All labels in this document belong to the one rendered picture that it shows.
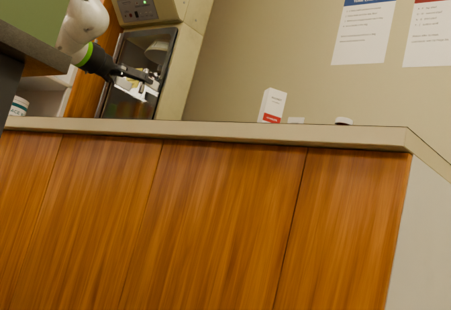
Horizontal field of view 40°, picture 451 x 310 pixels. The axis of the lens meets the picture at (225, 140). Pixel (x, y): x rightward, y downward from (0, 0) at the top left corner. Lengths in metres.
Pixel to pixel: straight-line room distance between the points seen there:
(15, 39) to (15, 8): 0.10
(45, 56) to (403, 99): 1.24
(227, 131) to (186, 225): 0.25
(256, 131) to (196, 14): 0.94
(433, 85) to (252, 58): 0.79
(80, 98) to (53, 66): 1.08
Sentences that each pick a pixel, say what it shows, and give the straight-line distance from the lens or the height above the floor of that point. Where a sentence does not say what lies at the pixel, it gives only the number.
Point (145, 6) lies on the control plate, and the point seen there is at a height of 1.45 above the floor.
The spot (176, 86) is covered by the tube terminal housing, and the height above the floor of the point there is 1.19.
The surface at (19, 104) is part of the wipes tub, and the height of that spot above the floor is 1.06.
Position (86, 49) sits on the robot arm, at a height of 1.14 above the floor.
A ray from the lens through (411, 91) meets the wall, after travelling 2.13.
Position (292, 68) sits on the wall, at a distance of 2.41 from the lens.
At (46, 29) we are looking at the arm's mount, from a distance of 1.38.
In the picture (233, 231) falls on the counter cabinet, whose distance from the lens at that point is 1.41.
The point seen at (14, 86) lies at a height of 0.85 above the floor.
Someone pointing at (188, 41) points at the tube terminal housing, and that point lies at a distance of 2.24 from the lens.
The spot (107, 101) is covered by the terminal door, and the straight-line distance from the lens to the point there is 2.33.
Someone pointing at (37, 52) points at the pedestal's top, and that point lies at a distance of 1.29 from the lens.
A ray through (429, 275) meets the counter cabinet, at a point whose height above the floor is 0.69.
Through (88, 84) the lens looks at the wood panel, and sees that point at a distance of 2.40.
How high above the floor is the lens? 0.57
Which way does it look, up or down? 13 degrees up
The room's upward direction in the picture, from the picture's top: 14 degrees clockwise
